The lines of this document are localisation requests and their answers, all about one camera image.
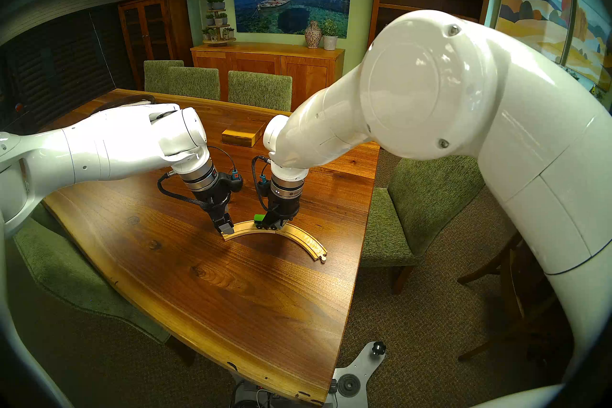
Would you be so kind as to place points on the green upholstered dining chair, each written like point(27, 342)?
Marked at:
point(193, 83)
point(52, 268)
point(430, 201)
point(155, 75)
point(260, 90)

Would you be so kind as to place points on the dark wooden slat chair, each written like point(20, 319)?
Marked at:
point(516, 297)

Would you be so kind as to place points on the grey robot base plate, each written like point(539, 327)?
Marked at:
point(351, 383)

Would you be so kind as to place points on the tiered stand with small plants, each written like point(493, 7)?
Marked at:
point(217, 20)

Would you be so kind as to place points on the small wooden box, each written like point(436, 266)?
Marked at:
point(239, 134)

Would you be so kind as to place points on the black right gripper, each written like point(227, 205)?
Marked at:
point(284, 206)

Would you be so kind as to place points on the dark window blinds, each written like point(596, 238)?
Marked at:
point(57, 67)

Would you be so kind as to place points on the dark glass-door wooden cabinet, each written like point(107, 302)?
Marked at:
point(150, 29)

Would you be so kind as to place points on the yellow curved wooden track piece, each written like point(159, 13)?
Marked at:
point(306, 239)

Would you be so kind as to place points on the green toy train car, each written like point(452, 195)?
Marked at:
point(258, 218)

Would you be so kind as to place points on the round blue dark-rimmed tray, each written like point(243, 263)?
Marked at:
point(125, 99)

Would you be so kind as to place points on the pale curved wooden track piece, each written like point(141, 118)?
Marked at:
point(244, 229)

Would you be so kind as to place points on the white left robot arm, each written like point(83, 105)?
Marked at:
point(95, 149)

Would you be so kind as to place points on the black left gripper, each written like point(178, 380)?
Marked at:
point(215, 194)

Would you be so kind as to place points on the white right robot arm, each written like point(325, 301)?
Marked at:
point(478, 101)

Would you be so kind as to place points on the patterned ceramic vase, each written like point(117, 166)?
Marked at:
point(313, 35)

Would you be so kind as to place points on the light wooden sideboard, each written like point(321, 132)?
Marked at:
point(248, 63)

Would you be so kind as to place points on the potted plant in white pot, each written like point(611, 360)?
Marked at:
point(330, 38)

